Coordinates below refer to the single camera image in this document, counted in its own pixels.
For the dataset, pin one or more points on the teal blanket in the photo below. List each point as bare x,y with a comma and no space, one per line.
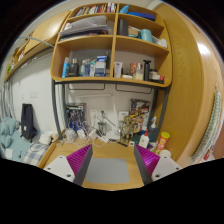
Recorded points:
13,145

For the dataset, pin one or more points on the wooden wardrobe side panel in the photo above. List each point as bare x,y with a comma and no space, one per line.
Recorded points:
196,77

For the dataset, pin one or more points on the black thermos bottle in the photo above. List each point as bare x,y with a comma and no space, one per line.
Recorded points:
146,69

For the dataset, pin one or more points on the wooden wall shelf unit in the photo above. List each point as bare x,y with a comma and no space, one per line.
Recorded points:
117,44

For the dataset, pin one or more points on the dark bottle on shelf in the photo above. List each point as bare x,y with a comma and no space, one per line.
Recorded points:
74,68

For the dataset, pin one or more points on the blue tube on shelf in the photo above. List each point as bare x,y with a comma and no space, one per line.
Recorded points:
66,67

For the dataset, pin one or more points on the stack of papers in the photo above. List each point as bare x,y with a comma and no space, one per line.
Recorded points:
95,23

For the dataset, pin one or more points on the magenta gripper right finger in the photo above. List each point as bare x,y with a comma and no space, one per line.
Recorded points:
147,162

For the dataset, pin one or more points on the blue white box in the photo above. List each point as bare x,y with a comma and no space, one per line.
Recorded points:
100,66

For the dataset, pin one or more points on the white glue bottle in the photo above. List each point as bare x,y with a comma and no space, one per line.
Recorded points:
144,140

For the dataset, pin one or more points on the checkered blue pillow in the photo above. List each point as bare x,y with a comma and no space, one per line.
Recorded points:
35,154

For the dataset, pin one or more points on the blue spray bottle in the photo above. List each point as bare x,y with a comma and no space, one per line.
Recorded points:
152,129

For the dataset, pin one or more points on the grey mouse pad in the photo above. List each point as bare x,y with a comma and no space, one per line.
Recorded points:
107,171

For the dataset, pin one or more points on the white tape roll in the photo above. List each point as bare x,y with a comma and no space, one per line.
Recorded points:
165,153

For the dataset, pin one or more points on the row of books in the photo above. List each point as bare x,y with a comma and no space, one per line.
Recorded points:
109,7

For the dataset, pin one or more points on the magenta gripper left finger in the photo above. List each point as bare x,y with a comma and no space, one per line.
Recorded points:
79,162

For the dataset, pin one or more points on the white cream tube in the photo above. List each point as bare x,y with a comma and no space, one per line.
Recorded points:
117,69

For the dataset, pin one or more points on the yellow snack can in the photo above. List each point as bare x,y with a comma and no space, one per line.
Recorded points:
162,142

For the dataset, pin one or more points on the teal cup on shelf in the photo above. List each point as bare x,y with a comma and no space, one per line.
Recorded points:
146,35

